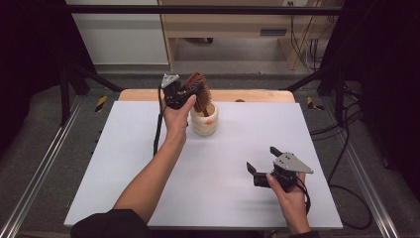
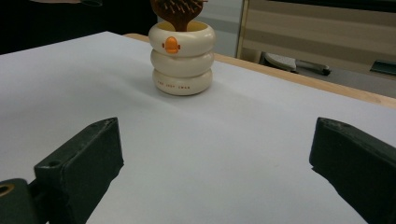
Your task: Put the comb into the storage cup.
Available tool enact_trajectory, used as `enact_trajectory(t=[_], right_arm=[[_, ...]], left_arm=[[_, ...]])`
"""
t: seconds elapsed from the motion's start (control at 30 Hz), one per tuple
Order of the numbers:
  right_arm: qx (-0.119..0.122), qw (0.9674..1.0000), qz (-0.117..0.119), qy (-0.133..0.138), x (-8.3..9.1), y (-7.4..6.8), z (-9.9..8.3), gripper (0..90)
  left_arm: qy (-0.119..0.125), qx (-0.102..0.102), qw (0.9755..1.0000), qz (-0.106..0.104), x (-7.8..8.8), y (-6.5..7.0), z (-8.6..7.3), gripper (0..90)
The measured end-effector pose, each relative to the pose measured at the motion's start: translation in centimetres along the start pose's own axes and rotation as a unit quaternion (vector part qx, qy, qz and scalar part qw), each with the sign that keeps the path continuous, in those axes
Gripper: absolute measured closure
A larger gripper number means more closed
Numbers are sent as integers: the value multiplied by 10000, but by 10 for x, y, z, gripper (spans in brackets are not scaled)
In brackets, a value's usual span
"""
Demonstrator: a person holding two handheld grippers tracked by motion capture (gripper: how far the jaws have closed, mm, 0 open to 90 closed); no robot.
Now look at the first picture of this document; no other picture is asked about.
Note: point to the cream ribbed cup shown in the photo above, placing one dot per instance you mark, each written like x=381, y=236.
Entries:
x=204, y=124

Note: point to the grey panel on desk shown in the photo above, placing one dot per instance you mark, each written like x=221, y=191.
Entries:
x=273, y=32

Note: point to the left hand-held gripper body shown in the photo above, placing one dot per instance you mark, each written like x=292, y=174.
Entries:
x=171, y=91

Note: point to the aluminium rail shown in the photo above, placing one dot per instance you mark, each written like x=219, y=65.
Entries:
x=366, y=178
x=43, y=165

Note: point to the black curtain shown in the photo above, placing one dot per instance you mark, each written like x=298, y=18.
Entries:
x=386, y=66
x=29, y=49

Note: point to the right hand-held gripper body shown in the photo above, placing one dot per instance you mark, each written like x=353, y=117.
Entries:
x=290, y=165

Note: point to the person's black right sleeve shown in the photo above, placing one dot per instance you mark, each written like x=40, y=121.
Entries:
x=305, y=235

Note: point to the person's left hand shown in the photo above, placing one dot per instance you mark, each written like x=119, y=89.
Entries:
x=176, y=120

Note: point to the black horizontal frame bar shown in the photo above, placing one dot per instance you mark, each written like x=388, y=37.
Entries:
x=198, y=10

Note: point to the person's black left sleeve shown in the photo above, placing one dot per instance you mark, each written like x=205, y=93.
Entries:
x=112, y=226

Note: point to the black metal stand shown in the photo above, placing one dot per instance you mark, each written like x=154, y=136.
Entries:
x=336, y=89
x=66, y=95

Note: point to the white cabinet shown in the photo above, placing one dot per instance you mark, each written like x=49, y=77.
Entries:
x=122, y=36

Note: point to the person's black sleeve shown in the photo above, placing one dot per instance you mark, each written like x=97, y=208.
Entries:
x=305, y=235
x=112, y=226

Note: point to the person's right hand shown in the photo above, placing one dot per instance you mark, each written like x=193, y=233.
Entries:
x=290, y=205

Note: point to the wooden table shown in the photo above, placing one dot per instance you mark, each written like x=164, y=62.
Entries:
x=251, y=95

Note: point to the brown wooden hairbrush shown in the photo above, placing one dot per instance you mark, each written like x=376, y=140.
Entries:
x=199, y=89

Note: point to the light wooden desk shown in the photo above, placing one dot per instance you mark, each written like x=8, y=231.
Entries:
x=231, y=24

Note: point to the yellow black tape marker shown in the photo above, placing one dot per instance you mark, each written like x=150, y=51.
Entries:
x=101, y=103
x=313, y=104

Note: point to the white table board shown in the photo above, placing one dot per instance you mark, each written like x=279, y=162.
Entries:
x=231, y=185

